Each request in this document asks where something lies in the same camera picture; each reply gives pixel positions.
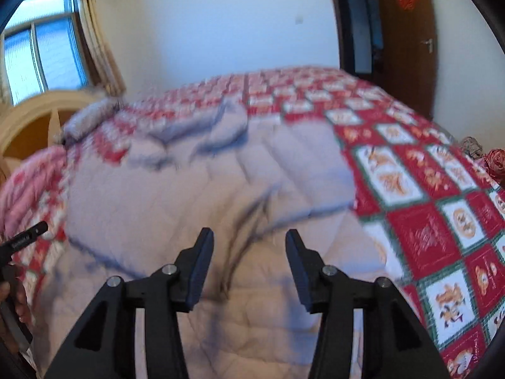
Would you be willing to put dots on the pink floral quilt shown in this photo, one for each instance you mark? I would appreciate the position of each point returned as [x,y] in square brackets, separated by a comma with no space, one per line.
[31,181]

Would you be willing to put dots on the beige patterned curtain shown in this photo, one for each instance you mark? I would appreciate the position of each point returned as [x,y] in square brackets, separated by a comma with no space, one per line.
[98,39]

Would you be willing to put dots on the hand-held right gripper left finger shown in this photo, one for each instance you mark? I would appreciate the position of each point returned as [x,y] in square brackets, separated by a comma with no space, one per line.
[202,272]

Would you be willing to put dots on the person's left hand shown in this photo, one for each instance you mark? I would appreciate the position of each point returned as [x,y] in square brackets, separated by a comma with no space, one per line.
[25,312]

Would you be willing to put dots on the dark door frame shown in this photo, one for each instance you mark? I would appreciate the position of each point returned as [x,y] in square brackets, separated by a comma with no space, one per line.
[347,27]

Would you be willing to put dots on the red printed checkered blanket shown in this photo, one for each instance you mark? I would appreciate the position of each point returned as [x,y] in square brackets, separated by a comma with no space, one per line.
[414,225]

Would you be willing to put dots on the window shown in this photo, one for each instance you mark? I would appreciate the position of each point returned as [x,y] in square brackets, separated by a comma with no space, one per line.
[47,55]

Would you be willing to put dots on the pink quilted down jacket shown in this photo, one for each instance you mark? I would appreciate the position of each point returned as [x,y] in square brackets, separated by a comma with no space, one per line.
[197,173]

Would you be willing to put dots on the grey fluffy cloth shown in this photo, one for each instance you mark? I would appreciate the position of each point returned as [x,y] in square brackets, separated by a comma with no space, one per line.
[86,120]

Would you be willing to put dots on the grey floral cloth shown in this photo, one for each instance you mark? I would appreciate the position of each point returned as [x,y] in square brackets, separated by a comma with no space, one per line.
[470,149]

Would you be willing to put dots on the red floral cloth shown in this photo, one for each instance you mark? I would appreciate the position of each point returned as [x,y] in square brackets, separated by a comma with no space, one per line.
[495,166]

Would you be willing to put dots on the brown wooden door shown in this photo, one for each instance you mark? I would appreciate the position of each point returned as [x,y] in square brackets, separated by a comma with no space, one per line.
[406,47]

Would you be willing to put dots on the cream wooden headboard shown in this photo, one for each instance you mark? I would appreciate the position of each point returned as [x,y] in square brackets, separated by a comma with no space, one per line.
[35,106]

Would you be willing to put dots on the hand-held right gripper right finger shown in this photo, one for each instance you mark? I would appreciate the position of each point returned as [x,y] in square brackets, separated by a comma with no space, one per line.
[296,272]

